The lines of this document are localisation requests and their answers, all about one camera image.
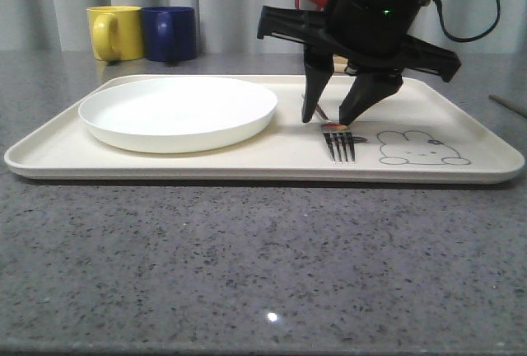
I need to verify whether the cream rabbit serving tray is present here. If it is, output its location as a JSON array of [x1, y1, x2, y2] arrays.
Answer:
[[4, 75, 525, 184]]

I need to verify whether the black cable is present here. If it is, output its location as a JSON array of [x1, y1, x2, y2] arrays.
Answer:
[[420, 0, 502, 43]]

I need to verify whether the wooden mug tree stand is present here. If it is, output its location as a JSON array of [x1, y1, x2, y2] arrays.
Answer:
[[333, 55, 349, 74]]

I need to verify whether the silver fork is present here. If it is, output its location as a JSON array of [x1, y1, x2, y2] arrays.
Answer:
[[315, 104, 356, 164]]

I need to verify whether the white round plate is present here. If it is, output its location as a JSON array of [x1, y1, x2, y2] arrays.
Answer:
[[78, 76, 277, 153]]

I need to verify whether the dark blue mug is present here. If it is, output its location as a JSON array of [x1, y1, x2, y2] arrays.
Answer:
[[139, 6, 198, 62]]

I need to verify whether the silver chopstick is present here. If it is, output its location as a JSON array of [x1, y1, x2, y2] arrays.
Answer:
[[488, 95, 527, 118]]

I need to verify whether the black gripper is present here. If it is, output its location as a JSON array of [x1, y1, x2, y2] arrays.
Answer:
[[257, 0, 461, 124]]

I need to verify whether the yellow mug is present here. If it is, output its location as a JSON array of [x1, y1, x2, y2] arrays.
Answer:
[[86, 6, 144, 62]]

